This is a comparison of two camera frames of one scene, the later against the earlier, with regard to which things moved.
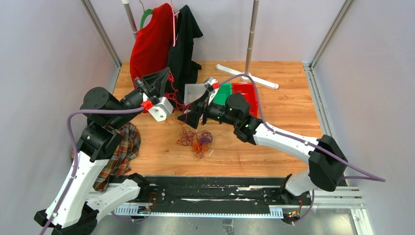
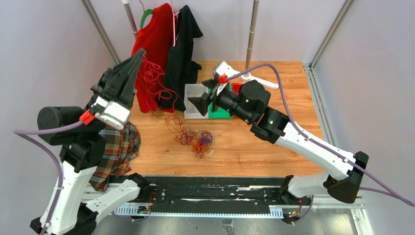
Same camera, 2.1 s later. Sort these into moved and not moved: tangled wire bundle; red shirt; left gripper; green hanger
Moved: left gripper
Not moved: green hanger; tangled wire bundle; red shirt
